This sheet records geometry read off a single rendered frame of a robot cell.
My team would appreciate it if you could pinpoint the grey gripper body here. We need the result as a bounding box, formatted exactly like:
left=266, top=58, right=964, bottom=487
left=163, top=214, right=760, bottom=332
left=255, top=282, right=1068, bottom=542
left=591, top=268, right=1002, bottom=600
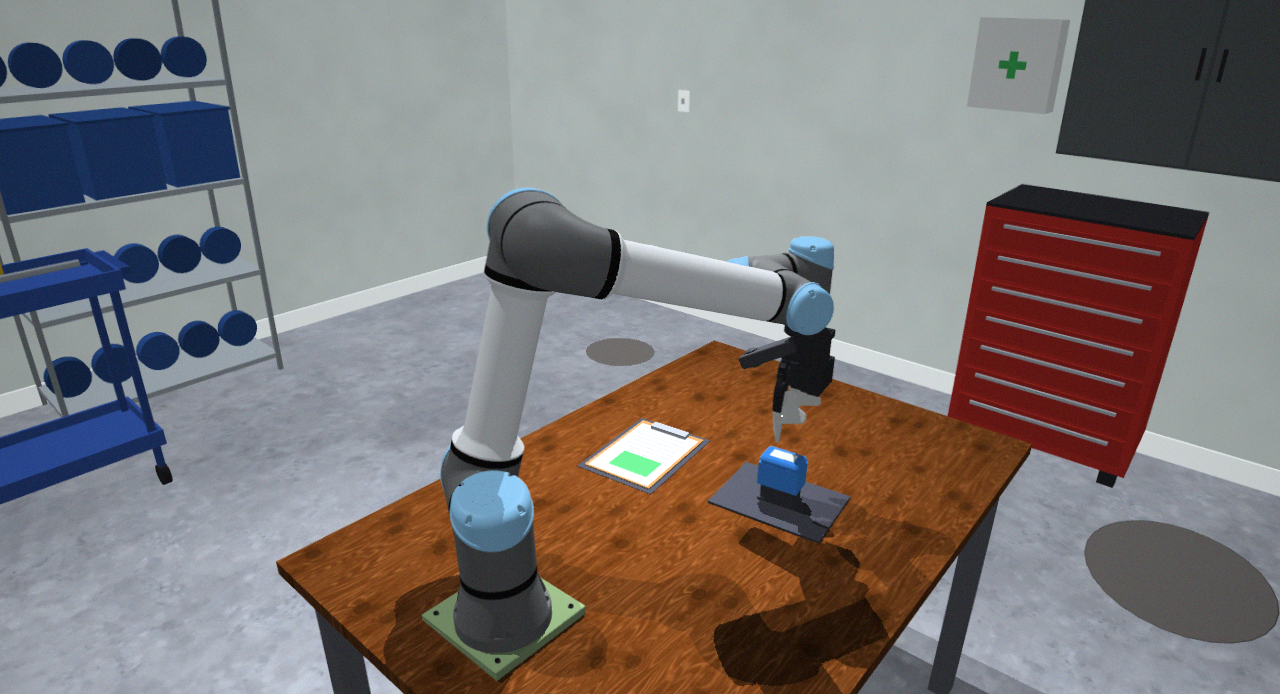
left=777, top=325, right=836, bottom=397

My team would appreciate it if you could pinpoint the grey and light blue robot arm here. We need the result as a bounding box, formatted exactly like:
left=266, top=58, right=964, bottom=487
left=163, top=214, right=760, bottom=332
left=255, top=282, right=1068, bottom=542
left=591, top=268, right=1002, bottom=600
left=440, top=188, right=835, bottom=653

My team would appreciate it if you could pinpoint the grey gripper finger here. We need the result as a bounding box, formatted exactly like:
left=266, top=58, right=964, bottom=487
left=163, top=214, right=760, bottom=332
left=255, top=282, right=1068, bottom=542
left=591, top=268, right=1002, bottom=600
left=788, top=385, right=820, bottom=408
left=773, top=370, right=806, bottom=443

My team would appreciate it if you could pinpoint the blue self-inking stamp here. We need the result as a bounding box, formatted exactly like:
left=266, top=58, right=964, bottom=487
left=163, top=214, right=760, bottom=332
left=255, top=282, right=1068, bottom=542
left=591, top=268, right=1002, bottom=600
left=756, top=446, right=808, bottom=510

